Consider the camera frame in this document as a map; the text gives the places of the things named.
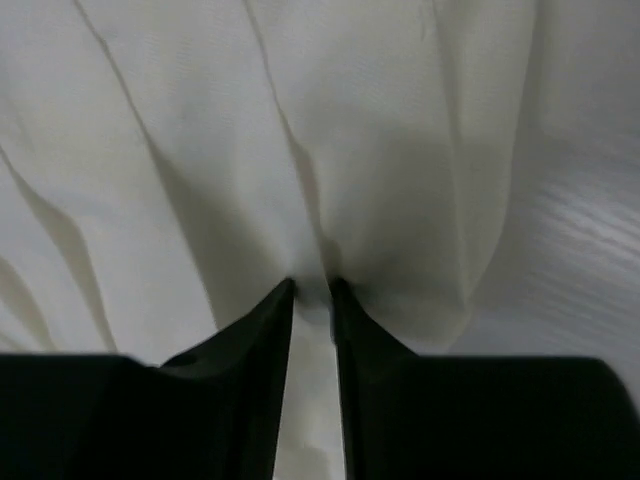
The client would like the white pleated skirt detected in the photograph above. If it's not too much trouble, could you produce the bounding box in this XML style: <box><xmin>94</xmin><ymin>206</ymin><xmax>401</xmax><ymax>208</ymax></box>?
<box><xmin>1</xmin><ymin>1</ymin><xmax>541</xmax><ymax>479</ymax></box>

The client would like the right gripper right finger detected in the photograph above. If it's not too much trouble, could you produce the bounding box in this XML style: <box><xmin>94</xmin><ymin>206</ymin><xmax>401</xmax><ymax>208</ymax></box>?
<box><xmin>330</xmin><ymin>280</ymin><xmax>639</xmax><ymax>479</ymax></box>

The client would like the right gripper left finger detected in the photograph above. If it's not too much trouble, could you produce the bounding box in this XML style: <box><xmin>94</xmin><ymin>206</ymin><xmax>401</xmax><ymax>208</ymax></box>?
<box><xmin>1</xmin><ymin>279</ymin><xmax>295</xmax><ymax>479</ymax></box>

